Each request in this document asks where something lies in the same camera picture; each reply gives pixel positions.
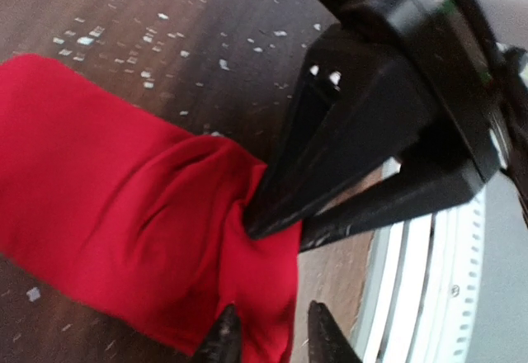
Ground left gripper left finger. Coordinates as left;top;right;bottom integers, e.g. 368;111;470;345
193;304;243;363

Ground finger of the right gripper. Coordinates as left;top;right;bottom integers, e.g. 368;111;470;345
300;157;483;252
244;25;437;239

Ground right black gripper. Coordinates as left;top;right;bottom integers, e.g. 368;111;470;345
319;0;506;182

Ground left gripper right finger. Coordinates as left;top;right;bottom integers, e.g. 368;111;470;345
308;301;362;363

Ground red sock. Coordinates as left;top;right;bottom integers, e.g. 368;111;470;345
1;54;302;362

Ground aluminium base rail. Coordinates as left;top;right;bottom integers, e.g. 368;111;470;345
350;186;491;362

